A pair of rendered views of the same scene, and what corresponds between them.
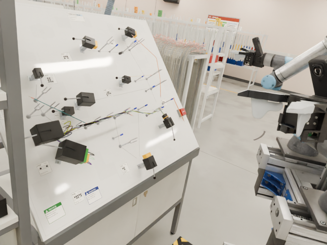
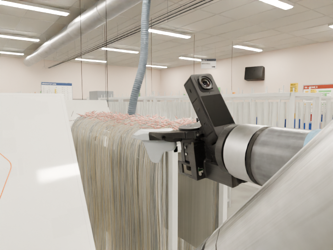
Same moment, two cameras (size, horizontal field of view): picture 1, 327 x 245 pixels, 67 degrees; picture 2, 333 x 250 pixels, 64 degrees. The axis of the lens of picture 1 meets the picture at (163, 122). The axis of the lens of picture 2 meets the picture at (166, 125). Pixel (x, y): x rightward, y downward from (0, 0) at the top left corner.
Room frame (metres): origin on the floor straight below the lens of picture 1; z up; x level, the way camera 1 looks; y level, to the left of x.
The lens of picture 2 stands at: (1.16, -0.59, 1.63)
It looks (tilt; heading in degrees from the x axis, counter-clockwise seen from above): 5 degrees down; 24
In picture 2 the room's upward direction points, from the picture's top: straight up
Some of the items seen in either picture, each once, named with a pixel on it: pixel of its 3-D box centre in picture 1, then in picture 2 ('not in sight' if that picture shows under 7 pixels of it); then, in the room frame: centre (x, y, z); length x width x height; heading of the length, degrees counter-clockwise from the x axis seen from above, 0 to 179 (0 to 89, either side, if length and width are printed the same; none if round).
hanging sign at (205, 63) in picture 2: not in sight; (208, 57); (9.23, 1.63, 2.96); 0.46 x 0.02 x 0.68; 113
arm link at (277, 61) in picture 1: (282, 63); (308, 167); (1.48, -0.62, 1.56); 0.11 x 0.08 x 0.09; 54
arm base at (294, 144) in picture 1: (305, 141); not in sight; (1.22, -0.75, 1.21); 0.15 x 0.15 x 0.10
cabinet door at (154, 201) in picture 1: (164, 192); not in sight; (1.40, -0.08, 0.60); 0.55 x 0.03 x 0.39; 146
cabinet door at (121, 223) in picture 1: (100, 239); not in sight; (0.94, 0.22, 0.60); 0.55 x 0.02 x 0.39; 146
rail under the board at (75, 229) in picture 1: (144, 182); not in sight; (1.16, 0.05, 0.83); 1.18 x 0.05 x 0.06; 146
